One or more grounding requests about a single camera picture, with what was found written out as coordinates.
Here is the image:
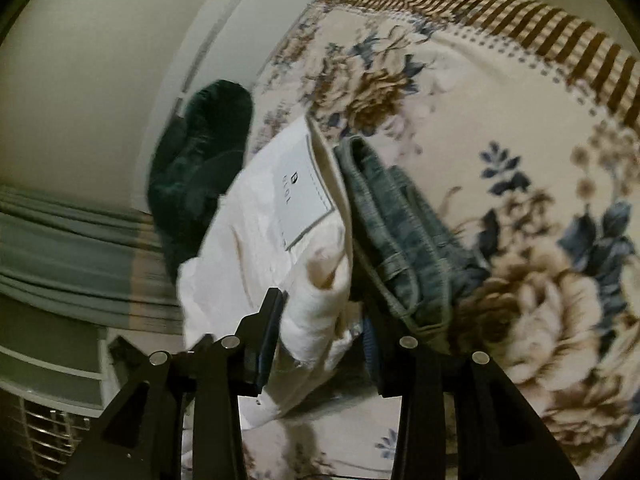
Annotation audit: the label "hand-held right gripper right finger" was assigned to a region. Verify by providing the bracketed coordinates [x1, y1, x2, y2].
[363, 309, 581, 480]

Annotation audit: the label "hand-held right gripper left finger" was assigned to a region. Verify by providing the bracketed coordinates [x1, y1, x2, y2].
[60, 288, 287, 480]

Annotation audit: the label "white pants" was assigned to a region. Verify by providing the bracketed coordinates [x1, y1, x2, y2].
[177, 115, 368, 433]

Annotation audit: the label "blue jeans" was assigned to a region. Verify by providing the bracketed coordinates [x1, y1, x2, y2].
[334, 136, 493, 349]

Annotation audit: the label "dark green blanket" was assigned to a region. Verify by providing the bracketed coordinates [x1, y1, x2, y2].
[147, 80, 255, 287]

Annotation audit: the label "green striped curtain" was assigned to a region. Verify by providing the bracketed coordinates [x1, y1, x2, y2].
[0, 184, 187, 335]

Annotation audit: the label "floral bed sheet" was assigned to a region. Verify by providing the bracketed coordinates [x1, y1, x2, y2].
[180, 0, 640, 480]

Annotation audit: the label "white bed headboard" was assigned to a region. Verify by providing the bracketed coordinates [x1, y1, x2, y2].
[129, 0, 327, 217]

